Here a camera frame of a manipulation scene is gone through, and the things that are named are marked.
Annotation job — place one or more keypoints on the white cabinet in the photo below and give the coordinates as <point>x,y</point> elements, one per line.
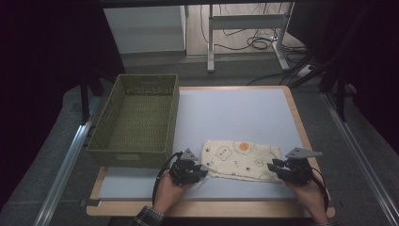
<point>144,29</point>

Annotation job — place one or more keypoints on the white table mat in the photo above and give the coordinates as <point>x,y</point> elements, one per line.
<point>238,116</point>

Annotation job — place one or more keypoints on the black tripod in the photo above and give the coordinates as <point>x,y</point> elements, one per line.
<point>340,94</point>

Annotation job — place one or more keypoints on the cream printed cloth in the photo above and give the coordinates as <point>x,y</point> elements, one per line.
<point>238,163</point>

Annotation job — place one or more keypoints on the aluminium rail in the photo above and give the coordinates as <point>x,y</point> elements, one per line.
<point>62,175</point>
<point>360,157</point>

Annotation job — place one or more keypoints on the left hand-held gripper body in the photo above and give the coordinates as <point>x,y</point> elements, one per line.
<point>183,172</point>

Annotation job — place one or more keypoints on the person's right hand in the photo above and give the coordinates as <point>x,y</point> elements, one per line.
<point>313,197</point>

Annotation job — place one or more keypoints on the white desk frame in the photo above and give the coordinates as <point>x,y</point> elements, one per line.
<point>244,21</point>

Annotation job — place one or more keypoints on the green woven basket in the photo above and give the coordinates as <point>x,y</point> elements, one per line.
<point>138,125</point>

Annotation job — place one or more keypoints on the grey tape piece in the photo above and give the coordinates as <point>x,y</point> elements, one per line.
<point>331,204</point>
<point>91,202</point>

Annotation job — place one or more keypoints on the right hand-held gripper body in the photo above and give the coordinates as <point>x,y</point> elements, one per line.
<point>298,171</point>

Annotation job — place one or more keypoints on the black stand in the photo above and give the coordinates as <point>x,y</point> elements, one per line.
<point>84,100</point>

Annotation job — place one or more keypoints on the white power strip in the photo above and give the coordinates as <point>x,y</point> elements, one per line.
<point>305,70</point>

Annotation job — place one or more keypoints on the person's left hand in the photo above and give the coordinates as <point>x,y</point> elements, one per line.
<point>167,194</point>

